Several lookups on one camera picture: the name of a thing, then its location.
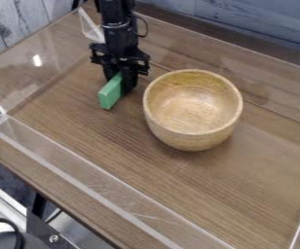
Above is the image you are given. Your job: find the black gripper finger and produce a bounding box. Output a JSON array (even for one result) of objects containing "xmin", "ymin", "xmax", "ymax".
[
  {"xmin": 103, "ymin": 63, "xmax": 121, "ymax": 80},
  {"xmin": 122, "ymin": 65, "xmax": 138, "ymax": 95}
]

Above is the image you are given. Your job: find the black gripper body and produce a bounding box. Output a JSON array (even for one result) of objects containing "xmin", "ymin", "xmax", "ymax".
[{"xmin": 90, "ymin": 22, "xmax": 150, "ymax": 75}]

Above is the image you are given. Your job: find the green rectangular block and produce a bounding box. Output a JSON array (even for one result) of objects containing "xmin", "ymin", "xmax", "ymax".
[{"xmin": 98, "ymin": 73, "xmax": 123, "ymax": 110}]

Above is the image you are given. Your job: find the brown wooden bowl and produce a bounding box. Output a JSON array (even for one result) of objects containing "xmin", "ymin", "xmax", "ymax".
[{"xmin": 142, "ymin": 69, "xmax": 244, "ymax": 152}]

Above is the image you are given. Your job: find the black table leg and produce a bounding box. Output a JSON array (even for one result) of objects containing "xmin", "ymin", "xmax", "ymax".
[{"xmin": 31, "ymin": 194, "xmax": 47, "ymax": 219}]

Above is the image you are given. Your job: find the clear acrylic enclosure wall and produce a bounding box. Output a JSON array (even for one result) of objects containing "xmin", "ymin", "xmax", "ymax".
[{"xmin": 0, "ymin": 6, "xmax": 300, "ymax": 249}]

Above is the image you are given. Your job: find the black metal mount plate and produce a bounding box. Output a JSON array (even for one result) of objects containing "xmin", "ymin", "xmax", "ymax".
[{"xmin": 24, "ymin": 212, "xmax": 79, "ymax": 249}]

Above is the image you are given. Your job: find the black cable loop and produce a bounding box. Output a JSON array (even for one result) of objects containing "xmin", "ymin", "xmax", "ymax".
[{"xmin": 0, "ymin": 217, "xmax": 26, "ymax": 249}]

